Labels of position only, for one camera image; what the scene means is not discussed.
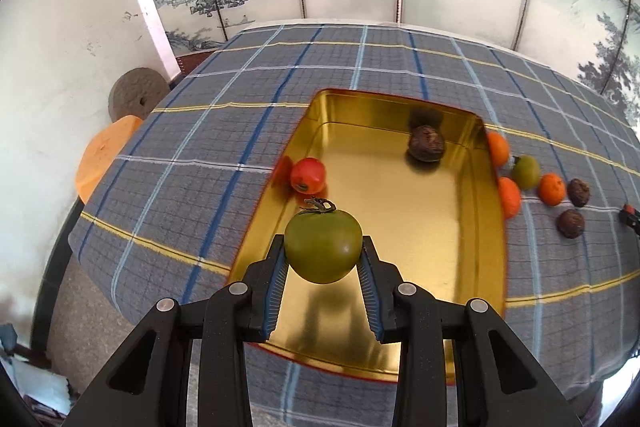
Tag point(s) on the round grey millstone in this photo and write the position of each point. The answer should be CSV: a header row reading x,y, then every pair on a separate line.
x,y
135,94

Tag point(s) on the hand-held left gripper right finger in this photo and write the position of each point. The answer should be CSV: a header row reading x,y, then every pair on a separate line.
x,y
369,297

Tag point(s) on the orange stool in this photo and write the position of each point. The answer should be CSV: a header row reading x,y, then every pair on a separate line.
x,y
100,157

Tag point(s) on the blue plaid tablecloth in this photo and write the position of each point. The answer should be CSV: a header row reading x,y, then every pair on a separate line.
x,y
200,132

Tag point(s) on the brown wrinkled fruit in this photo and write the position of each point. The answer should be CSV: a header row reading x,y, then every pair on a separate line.
x,y
426,144
570,224
578,193

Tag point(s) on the gold tin box red sides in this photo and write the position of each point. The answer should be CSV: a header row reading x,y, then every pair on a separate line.
x,y
400,217

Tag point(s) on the small green fruit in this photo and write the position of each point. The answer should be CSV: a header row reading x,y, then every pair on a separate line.
x,y
526,172

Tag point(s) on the large green tomato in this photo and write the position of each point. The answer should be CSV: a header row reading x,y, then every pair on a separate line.
x,y
322,247

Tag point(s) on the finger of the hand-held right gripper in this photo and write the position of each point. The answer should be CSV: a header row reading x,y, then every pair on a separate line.
x,y
632,218

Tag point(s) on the black table frame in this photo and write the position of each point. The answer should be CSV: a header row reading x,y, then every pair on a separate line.
x,y
54,269

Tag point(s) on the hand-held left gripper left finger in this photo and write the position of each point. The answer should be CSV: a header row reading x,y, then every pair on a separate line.
x,y
274,297

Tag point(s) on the white cloth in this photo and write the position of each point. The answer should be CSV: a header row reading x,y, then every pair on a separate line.
x,y
42,392

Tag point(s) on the orange mandarin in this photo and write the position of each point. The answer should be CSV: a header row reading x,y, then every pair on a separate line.
x,y
511,198
500,150
552,190

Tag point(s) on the red tomato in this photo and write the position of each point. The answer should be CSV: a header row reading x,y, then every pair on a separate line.
x,y
309,174

